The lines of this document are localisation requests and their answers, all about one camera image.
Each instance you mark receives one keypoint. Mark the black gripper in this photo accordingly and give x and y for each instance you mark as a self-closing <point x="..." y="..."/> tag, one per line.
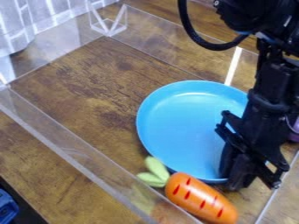
<point x="252" y="139"/>

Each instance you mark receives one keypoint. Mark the orange toy carrot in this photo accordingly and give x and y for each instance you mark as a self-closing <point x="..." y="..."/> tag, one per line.
<point x="189" y="193"/>

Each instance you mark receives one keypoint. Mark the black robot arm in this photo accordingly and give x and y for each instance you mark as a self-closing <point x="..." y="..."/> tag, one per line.
<point x="272" y="21"/>

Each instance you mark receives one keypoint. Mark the purple toy eggplant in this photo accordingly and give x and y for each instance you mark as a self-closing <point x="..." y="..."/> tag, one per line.
<point x="293" y="130"/>

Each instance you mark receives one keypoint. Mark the blue plastic plate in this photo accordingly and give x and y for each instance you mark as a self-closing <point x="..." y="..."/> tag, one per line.
<point x="175" y="124"/>

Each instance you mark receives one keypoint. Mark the blue object at corner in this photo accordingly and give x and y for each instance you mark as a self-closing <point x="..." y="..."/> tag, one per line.
<point x="8" y="207"/>

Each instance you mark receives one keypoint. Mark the white patterned curtain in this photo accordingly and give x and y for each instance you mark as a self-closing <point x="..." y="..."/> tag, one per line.
<point x="24" y="18"/>

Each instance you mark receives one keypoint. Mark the clear acrylic enclosure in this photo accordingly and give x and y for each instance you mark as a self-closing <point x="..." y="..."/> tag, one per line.
<point x="69" y="92"/>

